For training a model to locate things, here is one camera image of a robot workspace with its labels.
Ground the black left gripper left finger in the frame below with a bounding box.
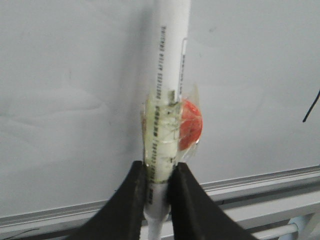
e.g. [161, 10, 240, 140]
[66, 161, 147, 240]

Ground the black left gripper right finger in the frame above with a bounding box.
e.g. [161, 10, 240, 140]
[168, 162, 256, 240]

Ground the red round magnet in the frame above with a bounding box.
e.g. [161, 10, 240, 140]
[179, 99, 203, 151]

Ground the white whiteboard marker black cap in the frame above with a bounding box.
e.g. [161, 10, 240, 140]
[143, 0, 191, 240]

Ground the white metal whiteboard stand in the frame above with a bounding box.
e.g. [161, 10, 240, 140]
[0, 191, 320, 240]

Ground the white whiteboard with aluminium frame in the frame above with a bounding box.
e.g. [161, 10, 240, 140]
[0, 0, 320, 226]

